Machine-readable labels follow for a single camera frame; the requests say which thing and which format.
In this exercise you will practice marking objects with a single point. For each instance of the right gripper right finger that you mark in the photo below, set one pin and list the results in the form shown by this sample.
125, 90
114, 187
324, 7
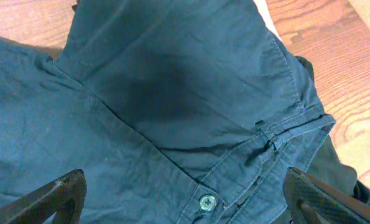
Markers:
311, 201

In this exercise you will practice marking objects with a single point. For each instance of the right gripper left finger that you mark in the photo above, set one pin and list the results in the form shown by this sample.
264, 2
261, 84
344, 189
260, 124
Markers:
63, 199

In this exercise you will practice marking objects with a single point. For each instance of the navy blue shorts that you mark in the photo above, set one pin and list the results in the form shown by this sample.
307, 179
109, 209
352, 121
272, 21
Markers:
176, 111

